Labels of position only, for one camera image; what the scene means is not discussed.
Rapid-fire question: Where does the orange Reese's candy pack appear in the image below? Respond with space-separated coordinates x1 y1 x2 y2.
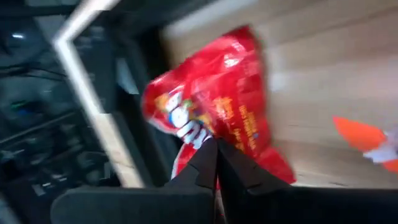
331 116 398 174

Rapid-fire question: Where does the silver metal bar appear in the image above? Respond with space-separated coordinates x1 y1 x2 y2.
52 0 147 189

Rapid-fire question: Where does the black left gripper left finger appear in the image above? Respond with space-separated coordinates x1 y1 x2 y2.
51 138 218 224

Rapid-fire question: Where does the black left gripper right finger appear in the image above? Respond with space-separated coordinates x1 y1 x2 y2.
217 139 398 224

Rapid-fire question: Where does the red Skittles candy pack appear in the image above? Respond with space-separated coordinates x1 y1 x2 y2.
141 25 297 187

